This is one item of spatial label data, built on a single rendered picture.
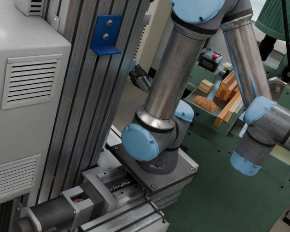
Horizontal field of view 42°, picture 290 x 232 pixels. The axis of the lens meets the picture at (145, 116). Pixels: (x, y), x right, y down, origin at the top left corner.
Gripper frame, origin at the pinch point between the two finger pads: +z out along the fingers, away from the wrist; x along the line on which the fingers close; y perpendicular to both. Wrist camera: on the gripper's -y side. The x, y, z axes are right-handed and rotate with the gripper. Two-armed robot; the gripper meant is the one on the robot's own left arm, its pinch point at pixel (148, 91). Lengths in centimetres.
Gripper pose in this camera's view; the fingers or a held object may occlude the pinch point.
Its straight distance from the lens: 195.3
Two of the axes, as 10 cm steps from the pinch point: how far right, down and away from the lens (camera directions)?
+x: 8.2, -5.7, -0.2
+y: 0.0, 0.5, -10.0
